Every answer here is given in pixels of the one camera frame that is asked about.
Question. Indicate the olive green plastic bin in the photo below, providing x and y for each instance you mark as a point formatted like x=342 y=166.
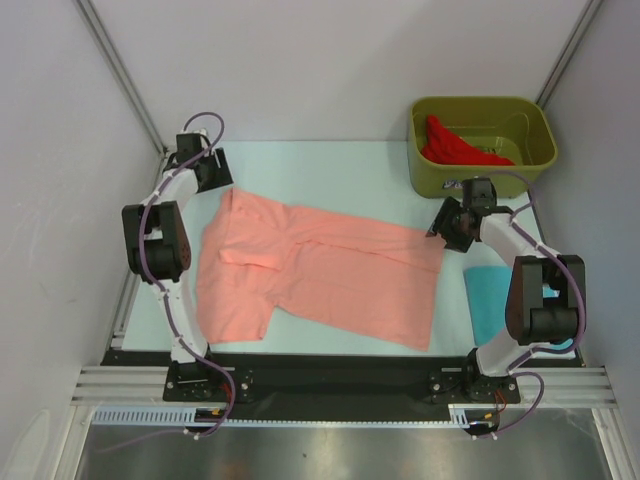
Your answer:
x=512 y=127

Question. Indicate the aluminium corner post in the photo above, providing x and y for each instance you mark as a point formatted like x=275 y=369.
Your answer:
x=114 y=62
x=577 y=35

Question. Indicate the left aluminium corner post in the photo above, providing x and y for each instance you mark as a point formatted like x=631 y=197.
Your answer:
x=114 y=62

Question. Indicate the right aluminium corner post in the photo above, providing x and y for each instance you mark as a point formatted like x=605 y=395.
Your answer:
x=577 y=35

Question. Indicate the folded blue t shirt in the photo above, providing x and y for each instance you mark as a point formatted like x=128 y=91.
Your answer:
x=487 y=289

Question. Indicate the aluminium front frame rail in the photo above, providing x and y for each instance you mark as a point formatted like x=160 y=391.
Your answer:
x=101 y=385

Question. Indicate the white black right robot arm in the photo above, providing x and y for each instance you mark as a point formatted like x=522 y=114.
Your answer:
x=545 y=306

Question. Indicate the pink t shirt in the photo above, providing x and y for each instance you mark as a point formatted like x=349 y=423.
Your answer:
x=356 y=274

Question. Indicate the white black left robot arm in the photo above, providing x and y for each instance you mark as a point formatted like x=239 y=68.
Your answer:
x=159 y=252

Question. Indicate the white slotted cable duct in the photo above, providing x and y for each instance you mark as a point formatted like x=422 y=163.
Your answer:
x=203 y=417

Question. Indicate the red t shirt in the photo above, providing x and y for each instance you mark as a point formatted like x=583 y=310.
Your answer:
x=443 y=147

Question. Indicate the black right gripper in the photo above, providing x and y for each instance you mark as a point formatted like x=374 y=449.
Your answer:
x=449 y=208

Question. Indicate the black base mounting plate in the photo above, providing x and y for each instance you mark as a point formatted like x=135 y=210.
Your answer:
x=326 y=388

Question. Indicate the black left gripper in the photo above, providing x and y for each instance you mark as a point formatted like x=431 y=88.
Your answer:
x=222 y=175

